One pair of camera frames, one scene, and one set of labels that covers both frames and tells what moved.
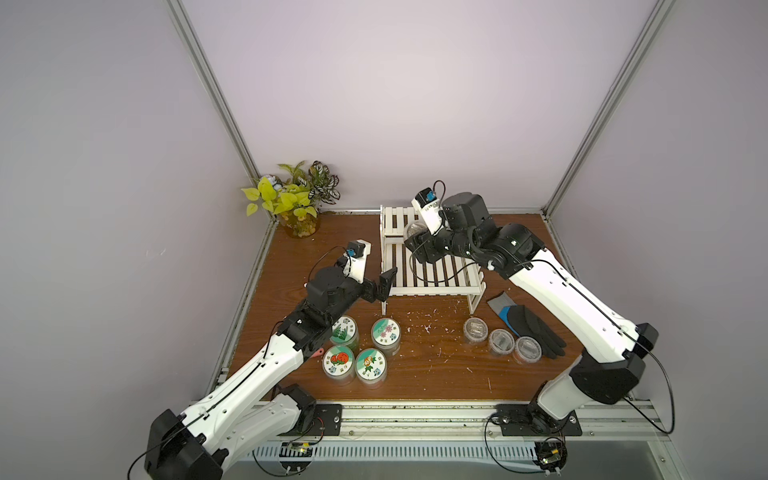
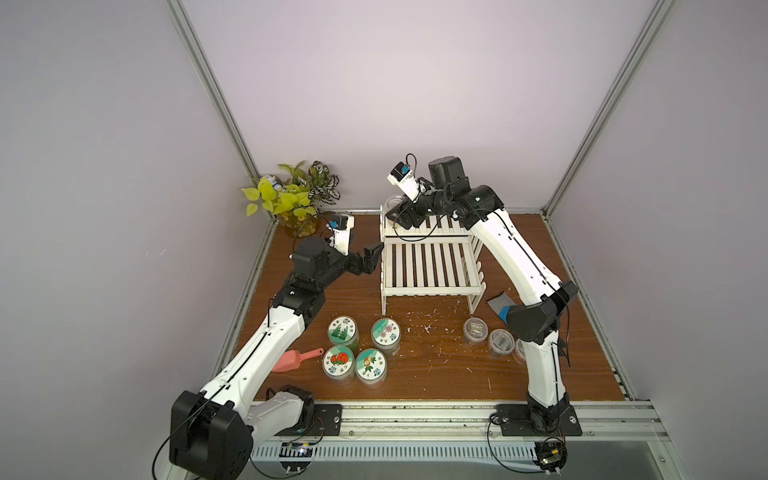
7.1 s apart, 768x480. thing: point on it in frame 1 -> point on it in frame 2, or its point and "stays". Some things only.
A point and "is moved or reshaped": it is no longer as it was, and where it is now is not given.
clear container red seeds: [416, 228] is moved or reshaped
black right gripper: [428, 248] -> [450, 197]
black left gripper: [366, 294] -> [363, 264]
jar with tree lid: [346, 333] stays
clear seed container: [475, 329] stays
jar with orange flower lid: [370, 368] stays
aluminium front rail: [467, 423] stays
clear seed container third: [501, 341] stays
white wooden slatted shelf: [454, 274] stays
